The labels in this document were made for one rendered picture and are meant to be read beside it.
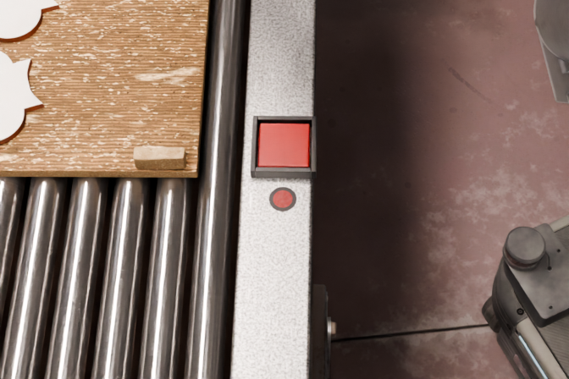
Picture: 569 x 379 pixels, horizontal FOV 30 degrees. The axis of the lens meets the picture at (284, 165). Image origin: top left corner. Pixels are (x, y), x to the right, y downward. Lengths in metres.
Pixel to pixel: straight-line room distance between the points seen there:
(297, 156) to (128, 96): 0.22
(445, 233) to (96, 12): 1.09
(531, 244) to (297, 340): 0.81
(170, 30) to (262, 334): 0.41
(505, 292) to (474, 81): 0.66
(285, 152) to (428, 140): 1.13
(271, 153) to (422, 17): 1.33
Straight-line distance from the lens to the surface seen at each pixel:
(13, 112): 1.30
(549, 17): 0.57
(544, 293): 1.90
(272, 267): 1.19
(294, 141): 1.24
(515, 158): 2.34
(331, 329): 1.25
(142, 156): 1.21
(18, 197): 1.28
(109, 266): 1.21
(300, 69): 1.31
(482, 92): 2.42
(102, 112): 1.28
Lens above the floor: 2.00
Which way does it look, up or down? 61 degrees down
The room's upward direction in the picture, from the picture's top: 3 degrees counter-clockwise
